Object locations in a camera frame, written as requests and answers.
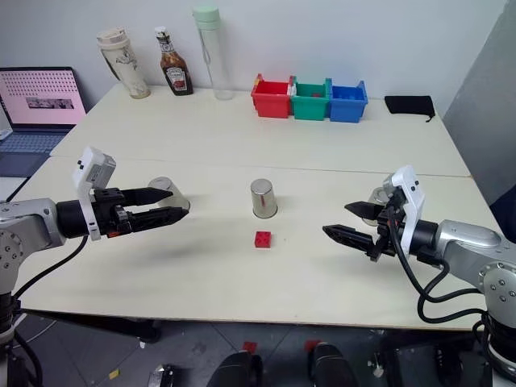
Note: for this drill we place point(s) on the clear bottle green lid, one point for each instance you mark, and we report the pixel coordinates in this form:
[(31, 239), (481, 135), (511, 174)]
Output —
[(215, 56)]

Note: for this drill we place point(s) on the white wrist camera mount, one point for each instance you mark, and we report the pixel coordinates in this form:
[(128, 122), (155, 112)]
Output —
[(94, 167), (411, 201)]

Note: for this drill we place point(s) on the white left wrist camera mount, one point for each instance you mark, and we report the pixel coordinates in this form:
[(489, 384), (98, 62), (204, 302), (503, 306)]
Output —
[(94, 167)]

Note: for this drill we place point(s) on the grey partition panel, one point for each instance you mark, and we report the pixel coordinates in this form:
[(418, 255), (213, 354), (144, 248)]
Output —
[(488, 80)]

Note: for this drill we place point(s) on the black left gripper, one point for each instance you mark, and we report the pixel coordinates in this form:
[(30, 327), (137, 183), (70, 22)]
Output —
[(111, 219)]

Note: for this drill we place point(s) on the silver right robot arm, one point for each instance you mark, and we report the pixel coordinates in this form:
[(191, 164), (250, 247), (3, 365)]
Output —
[(467, 246)]

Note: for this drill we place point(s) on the ketchup bottle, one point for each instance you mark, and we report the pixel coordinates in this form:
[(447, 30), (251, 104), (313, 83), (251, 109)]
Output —
[(175, 68)]

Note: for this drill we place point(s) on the steel cup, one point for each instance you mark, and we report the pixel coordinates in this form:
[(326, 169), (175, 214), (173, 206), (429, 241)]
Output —
[(264, 199), (377, 194), (163, 182)]

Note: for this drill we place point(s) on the red toy brick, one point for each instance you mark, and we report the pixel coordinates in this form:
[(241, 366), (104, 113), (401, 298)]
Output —
[(263, 240)]

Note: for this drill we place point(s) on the black table frame bar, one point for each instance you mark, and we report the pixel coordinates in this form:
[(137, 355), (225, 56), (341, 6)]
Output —
[(101, 324)]

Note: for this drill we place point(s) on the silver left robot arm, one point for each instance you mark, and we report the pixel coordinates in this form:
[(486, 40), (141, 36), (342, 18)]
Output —
[(28, 225)]

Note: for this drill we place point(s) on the green plastic bin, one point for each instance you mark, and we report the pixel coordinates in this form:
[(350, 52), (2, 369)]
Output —
[(309, 105)]

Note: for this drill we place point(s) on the red plastic bin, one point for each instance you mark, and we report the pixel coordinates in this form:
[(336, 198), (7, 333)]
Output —
[(272, 98)]

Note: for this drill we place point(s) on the open laptop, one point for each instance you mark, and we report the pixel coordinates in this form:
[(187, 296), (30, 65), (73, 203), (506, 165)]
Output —
[(38, 101)]

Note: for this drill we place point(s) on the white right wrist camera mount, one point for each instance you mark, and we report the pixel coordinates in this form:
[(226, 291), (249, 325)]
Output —
[(411, 201)]

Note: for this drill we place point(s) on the white item between bins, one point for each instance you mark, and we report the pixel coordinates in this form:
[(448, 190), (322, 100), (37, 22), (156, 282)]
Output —
[(291, 89)]

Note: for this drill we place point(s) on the red brick on floor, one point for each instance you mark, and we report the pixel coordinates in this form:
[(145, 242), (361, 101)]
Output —
[(312, 345), (250, 346)]

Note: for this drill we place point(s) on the beige printed tumbler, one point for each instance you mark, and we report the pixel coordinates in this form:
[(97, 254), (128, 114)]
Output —
[(127, 66)]

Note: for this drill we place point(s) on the black fabric pouch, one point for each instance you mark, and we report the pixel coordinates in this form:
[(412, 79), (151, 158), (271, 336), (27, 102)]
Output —
[(409, 105)]

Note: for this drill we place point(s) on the dark rounded shape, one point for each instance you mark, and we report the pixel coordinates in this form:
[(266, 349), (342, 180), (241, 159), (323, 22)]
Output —
[(330, 367), (238, 371)]

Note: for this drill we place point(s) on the blue plastic bin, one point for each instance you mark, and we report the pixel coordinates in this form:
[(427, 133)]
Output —
[(346, 106)]

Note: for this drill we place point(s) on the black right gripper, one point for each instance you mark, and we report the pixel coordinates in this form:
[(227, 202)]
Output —
[(389, 234)]

